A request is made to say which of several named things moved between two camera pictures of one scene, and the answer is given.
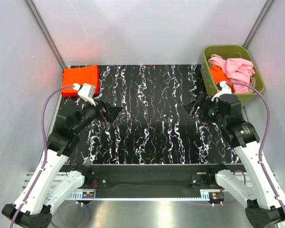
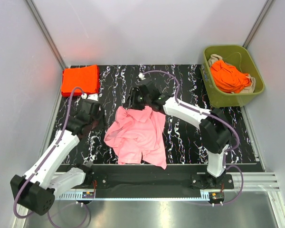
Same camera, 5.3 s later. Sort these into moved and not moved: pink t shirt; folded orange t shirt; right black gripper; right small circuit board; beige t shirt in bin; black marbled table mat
Moved: right black gripper; pink t shirt
Not moved: folded orange t shirt; beige t shirt in bin; black marbled table mat; right small circuit board
